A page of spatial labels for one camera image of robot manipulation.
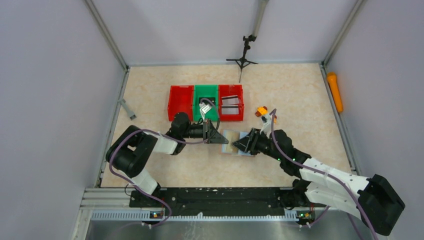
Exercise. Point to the card with black stripe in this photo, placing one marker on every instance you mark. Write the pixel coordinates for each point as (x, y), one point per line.
(230, 100)

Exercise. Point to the white card in bin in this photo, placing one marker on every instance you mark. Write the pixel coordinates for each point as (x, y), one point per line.
(230, 110)

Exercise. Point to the red plastic bin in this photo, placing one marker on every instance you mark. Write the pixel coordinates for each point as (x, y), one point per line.
(180, 100)
(231, 89)

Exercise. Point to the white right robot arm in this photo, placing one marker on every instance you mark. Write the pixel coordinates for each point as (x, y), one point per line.
(371, 199)

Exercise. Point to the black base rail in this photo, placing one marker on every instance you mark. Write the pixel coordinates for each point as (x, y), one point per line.
(284, 197)

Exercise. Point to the orange flashlight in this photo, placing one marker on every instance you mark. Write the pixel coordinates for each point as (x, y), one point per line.
(333, 85)

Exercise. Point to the grey small tool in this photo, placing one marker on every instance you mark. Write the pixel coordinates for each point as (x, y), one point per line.
(129, 112)

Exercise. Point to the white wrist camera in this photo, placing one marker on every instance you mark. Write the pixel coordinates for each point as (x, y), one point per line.
(204, 108)
(266, 123)

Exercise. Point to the black card in green bin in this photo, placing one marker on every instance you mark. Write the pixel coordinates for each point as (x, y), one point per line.
(207, 100)

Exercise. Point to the black camera tripod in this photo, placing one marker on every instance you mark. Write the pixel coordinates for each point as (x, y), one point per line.
(243, 62)

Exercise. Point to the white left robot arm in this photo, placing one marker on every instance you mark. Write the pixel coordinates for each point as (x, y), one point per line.
(131, 151)

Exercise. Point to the right red plastic bin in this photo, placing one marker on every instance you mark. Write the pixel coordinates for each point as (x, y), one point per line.
(231, 89)

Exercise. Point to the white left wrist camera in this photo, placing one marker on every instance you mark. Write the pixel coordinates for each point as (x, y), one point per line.
(204, 108)

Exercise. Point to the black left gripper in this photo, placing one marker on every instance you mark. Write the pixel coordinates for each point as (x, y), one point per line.
(207, 126)

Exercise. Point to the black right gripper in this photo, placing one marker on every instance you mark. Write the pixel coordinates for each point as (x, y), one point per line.
(249, 144)

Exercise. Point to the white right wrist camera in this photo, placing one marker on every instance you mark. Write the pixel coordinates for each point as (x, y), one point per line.
(266, 123)

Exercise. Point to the left red plastic bin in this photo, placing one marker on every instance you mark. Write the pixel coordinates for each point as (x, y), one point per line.
(180, 100)

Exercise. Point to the green plastic bin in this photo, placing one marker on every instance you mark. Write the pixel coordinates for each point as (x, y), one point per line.
(210, 92)

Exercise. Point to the yellow toy brick car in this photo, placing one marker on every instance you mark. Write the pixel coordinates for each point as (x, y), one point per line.
(262, 110)

